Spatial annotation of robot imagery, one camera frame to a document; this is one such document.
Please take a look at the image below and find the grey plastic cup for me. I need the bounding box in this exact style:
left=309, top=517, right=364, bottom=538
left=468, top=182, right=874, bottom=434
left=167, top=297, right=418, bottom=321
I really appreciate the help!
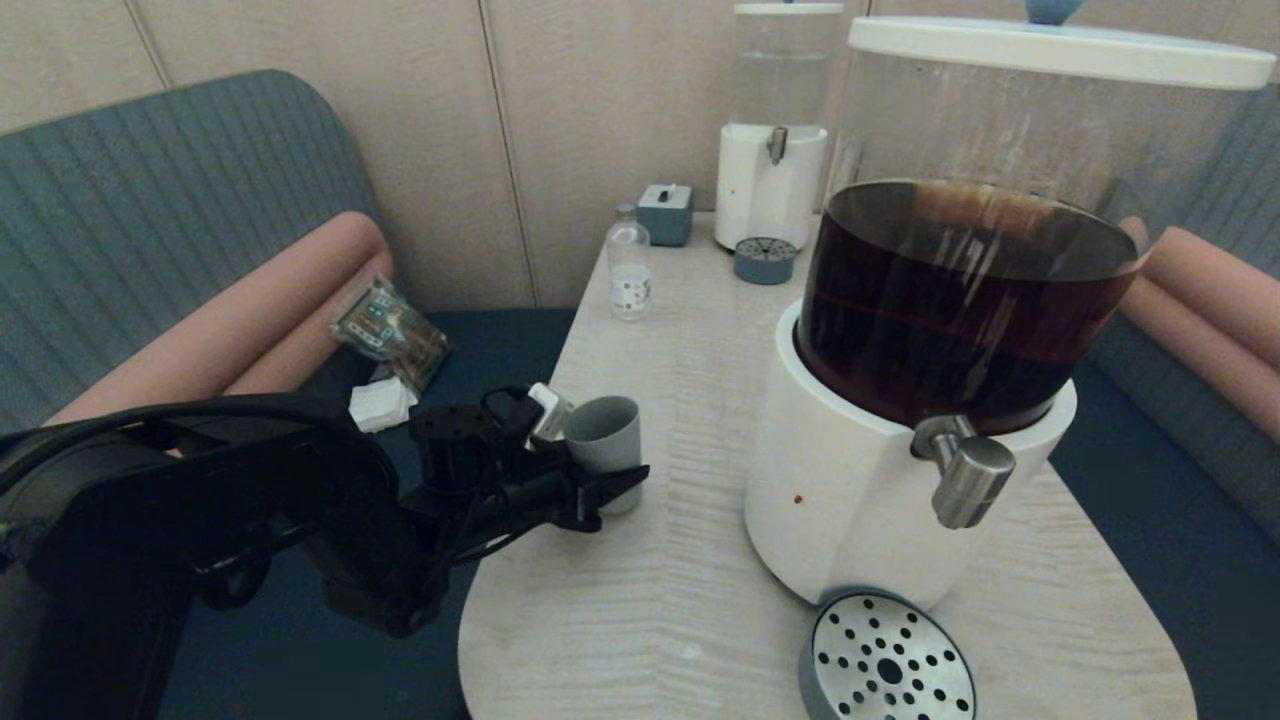
left=563, top=396, right=643, bottom=516

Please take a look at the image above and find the large metal dispenser tap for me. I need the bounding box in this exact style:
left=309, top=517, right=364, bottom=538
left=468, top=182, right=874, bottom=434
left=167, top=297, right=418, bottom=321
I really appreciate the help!
left=912, top=415, right=1017, bottom=529

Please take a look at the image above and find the white folded napkin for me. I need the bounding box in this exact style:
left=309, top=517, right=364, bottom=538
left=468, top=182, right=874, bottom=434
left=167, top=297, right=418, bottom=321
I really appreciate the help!
left=348, top=376, right=419, bottom=434

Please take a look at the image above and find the clear plastic bottle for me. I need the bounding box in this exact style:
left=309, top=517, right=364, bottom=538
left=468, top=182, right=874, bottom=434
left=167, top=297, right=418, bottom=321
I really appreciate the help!
left=606, top=203, right=653, bottom=321

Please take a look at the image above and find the green snack packet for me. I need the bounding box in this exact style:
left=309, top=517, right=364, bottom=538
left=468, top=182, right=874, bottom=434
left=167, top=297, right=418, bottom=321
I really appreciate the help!
left=328, top=275, right=453, bottom=393

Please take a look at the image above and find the large dark tea dispenser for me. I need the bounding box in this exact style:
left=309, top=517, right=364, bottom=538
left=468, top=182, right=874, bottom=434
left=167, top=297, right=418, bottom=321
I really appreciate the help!
left=745, top=45, right=1256, bottom=611

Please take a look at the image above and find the small blue perforated drip tray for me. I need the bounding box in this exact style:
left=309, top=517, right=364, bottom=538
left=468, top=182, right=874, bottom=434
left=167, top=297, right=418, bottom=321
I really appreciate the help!
left=733, top=236, right=798, bottom=286

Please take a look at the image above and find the blue-grey square box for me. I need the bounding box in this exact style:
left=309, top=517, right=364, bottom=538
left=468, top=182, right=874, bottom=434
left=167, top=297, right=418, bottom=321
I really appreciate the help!
left=637, top=183, right=694, bottom=247

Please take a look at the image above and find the pink bolster cushion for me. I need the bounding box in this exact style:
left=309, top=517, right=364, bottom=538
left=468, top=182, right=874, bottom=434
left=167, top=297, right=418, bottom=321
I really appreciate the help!
left=1112, top=272, right=1280, bottom=446
left=1135, top=226, right=1280, bottom=371
left=225, top=255, right=396, bottom=396
left=45, top=210, right=389, bottom=426

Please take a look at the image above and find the small clear water dispenser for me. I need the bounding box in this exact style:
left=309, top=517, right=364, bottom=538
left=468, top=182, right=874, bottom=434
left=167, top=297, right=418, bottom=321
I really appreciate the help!
left=714, top=10, right=843, bottom=254

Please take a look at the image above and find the teal sofa bench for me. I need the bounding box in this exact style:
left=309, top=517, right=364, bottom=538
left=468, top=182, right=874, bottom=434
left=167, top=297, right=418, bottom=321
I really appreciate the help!
left=0, top=68, right=581, bottom=720
left=1045, top=80, right=1280, bottom=720

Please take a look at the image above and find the small white dispenser lid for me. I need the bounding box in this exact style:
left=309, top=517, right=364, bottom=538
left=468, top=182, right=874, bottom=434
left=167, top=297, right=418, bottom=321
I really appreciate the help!
left=733, top=0, right=846, bottom=17

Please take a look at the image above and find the large white dispenser lid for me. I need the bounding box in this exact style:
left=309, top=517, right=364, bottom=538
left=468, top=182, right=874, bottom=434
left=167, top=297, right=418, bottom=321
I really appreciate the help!
left=848, top=0, right=1276, bottom=91

